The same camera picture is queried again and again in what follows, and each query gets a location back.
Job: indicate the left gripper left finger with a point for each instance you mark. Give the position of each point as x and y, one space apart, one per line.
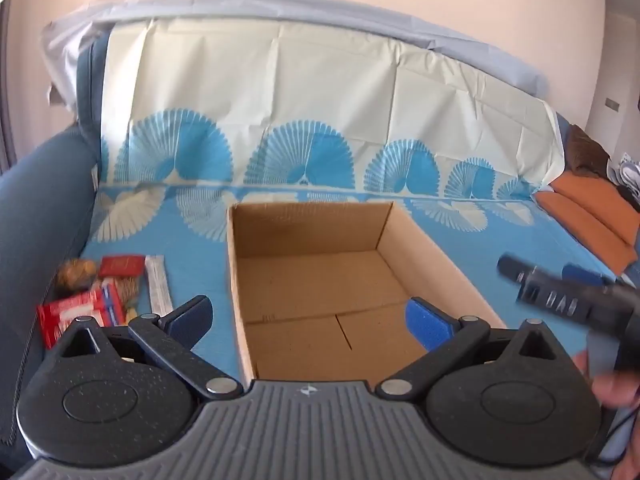
167 342

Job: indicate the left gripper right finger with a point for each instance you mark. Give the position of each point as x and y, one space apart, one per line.
448 342

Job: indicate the silver stick sachet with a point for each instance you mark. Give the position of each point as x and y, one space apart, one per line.
160 299

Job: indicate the round puffed grain cake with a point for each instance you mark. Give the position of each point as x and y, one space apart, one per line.
128 291

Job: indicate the red wafer bar packet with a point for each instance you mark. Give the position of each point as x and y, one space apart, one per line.
103 304

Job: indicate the small red snack packet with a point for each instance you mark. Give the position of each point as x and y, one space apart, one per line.
121 266

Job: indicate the bag of small cookies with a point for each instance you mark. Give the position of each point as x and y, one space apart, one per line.
75 276

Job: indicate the person's right hand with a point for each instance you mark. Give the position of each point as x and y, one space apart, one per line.
613 389

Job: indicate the orange cushion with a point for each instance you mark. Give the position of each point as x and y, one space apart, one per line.
592 210

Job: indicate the brown cardboard box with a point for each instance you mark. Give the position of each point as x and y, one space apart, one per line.
319 290

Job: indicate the brown cushion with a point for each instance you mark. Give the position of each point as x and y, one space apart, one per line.
585 156

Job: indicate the blue fan-pattern sofa cover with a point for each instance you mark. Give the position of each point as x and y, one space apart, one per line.
194 116

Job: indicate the wall light switch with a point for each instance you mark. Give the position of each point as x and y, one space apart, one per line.
613 105

